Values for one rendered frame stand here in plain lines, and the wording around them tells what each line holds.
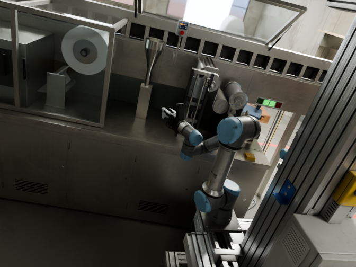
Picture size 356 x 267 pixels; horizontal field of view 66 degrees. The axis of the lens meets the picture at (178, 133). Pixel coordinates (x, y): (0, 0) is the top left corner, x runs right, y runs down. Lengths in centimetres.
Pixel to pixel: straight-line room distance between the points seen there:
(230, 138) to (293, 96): 156
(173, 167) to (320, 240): 124
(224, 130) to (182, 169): 97
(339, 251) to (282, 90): 171
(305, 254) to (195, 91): 128
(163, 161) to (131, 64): 88
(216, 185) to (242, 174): 86
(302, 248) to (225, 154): 47
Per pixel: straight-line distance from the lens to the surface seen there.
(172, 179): 218
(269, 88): 258
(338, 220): 130
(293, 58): 258
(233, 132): 119
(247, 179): 225
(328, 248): 117
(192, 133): 146
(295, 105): 273
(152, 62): 212
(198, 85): 199
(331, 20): 625
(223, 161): 129
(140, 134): 204
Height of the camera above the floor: 190
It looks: 27 degrees down
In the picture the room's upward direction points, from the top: 15 degrees clockwise
